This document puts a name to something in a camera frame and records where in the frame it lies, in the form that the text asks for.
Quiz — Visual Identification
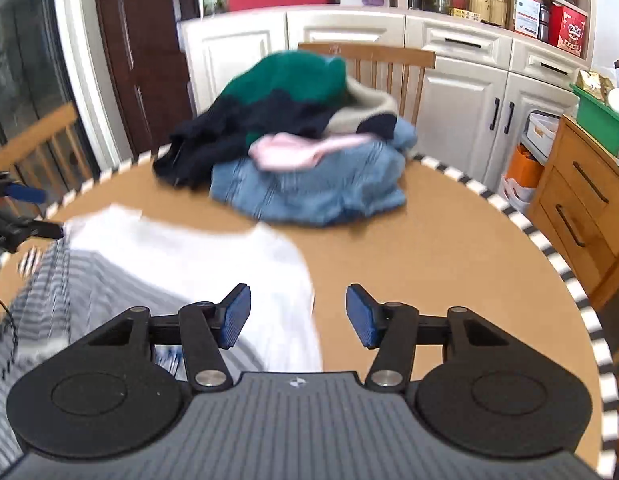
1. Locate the green plastic bin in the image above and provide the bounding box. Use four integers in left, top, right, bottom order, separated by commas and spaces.
571, 84, 619, 157

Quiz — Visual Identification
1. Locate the cream black knit garment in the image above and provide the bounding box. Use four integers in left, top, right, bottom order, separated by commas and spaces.
323, 76, 398, 141

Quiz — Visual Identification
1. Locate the green navy sweater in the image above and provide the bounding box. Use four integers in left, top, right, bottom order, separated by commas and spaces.
153, 50, 347, 188

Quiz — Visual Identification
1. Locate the orange bag on floor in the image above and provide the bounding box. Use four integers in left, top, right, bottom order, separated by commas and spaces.
506, 144, 544, 188

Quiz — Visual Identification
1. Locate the white kitchen cabinet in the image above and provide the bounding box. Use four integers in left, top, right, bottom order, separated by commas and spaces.
178, 4, 589, 188

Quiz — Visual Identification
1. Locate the red printed tin box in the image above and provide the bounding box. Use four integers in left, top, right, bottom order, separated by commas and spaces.
548, 3, 587, 56

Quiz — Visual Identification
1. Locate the white red carton box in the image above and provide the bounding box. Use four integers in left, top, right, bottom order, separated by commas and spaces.
513, 0, 541, 38

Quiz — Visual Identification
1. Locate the pink garment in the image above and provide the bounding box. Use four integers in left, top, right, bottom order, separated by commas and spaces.
248, 132, 377, 172

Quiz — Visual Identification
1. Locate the wooden chair behind table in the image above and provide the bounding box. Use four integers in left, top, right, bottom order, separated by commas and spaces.
298, 41, 436, 126

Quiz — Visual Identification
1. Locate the wooden sideboard with drawers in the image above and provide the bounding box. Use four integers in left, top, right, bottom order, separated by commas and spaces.
527, 116, 619, 310

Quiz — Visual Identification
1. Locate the dark wooden door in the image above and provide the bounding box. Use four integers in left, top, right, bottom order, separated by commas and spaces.
96, 0, 200, 154

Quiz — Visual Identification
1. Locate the white black striped sweater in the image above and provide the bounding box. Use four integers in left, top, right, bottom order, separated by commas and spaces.
0, 205, 323, 473

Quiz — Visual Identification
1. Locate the blue denim jacket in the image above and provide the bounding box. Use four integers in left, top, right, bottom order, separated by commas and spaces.
210, 118, 417, 226

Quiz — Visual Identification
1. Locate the wooden chair at left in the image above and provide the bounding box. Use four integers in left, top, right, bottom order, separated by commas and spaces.
0, 102, 99, 216

